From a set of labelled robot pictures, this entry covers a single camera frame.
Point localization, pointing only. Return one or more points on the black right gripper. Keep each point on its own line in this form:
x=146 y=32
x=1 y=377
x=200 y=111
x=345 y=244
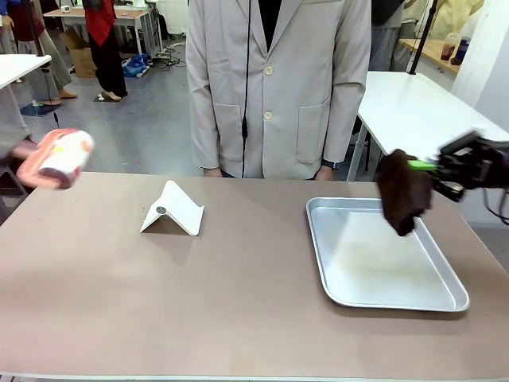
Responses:
x=473 y=167

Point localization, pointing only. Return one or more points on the dark brown terry cloth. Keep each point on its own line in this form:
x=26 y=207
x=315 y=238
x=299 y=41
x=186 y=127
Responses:
x=405 y=191

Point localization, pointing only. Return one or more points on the white and orange wipes package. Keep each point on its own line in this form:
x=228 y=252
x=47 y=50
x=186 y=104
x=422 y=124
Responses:
x=59 y=159

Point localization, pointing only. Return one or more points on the person's left hand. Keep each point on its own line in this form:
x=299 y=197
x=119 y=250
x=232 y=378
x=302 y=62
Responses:
x=327 y=172

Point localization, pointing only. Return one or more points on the person's right hand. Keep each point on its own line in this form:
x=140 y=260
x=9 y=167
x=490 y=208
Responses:
x=211 y=172

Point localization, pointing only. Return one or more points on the large white side table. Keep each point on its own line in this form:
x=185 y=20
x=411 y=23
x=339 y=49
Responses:
x=413 y=107

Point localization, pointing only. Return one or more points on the silver metal baking tray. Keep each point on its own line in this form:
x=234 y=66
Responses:
x=381 y=262

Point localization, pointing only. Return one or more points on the wooden background table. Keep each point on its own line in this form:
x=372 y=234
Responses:
x=433 y=53

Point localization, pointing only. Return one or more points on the bottle with dark liquid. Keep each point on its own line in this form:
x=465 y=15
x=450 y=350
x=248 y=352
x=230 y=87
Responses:
x=460 y=49

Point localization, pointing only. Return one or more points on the bottle with red liquid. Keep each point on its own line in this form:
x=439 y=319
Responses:
x=448 y=47

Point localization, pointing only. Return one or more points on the black stand pole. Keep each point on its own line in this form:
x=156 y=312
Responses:
x=422 y=36

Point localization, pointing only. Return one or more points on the bystander in dark top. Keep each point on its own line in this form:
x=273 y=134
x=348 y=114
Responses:
x=393 y=36

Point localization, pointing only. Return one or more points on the bystander in cream jacket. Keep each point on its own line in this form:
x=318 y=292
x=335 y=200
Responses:
x=457 y=18

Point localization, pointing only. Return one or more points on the person in beige coat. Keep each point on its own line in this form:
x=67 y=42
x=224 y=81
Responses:
x=286 y=79

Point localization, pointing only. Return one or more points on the white folded phone stand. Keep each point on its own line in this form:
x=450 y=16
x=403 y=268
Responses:
x=175 y=211

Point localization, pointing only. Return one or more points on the blue plastic bag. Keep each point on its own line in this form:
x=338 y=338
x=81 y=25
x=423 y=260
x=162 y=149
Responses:
x=135 y=65

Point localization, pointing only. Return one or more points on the bystander with red scarf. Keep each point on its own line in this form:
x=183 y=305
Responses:
x=105 y=47

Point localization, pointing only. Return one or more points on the background desk with wooden top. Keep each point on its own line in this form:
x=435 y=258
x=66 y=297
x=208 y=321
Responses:
x=103 y=20

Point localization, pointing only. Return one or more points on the brown cardboard box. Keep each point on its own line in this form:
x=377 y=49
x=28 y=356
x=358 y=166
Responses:
x=81 y=55

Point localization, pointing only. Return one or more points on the bystander in grey trousers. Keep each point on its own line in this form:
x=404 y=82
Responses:
x=43 y=51

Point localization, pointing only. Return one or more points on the black tripod pole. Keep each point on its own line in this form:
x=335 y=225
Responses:
x=40 y=44

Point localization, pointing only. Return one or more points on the small white table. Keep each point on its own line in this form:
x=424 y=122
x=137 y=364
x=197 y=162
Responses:
x=20 y=67

